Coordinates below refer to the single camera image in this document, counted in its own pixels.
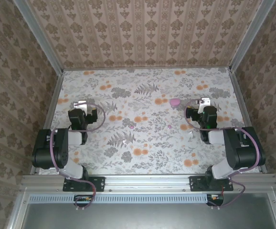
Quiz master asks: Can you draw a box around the aluminium corner post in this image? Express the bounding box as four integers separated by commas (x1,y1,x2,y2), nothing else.
228,0,276,72
13,0,64,75

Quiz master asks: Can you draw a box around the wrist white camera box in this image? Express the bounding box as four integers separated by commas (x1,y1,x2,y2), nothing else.
72,100,88,113
199,97,211,114

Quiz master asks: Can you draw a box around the left aluminium side rail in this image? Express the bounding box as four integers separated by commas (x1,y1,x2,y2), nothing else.
29,70,64,176

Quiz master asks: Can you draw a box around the floral patterned table cover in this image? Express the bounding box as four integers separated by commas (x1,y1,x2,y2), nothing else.
43,67,260,175

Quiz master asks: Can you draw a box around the right aluminium corner post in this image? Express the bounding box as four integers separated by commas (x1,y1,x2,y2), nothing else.
228,0,276,72

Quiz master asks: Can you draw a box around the grey metal panel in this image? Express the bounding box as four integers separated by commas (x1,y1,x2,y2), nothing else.
21,192,276,229

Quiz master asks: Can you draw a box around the long aluminium base rail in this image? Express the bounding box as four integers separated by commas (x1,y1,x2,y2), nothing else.
21,173,276,193

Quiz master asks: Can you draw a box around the aluminium side rail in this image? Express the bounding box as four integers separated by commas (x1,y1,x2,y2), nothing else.
29,70,64,176
228,69,269,174

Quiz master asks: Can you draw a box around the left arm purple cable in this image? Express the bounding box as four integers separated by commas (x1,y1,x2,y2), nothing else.
50,103,106,212

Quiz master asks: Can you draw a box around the thin aluminium wall rail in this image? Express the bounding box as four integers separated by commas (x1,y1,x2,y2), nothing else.
62,66,232,72

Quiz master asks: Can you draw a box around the black cable junction box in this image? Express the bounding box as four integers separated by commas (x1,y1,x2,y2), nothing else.
73,194,95,208
206,193,225,207

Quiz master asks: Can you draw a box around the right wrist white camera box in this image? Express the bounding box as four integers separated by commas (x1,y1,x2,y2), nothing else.
199,97,211,114

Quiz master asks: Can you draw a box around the right aluminium side rail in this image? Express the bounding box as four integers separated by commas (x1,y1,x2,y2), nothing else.
228,69,269,174

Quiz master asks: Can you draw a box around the left aluminium corner post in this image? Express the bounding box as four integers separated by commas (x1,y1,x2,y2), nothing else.
13,0,64,75

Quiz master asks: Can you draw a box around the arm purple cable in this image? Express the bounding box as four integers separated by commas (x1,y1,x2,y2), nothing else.
184,99,260,208
50,103,106,212

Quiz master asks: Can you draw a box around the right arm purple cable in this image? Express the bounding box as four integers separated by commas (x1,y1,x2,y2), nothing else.
184,99,260,208

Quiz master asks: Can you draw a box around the slotted grey cable duct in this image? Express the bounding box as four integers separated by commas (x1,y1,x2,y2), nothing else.
29,193,212,204

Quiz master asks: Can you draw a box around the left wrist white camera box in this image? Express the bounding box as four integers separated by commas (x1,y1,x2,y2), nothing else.
72,100,88,113

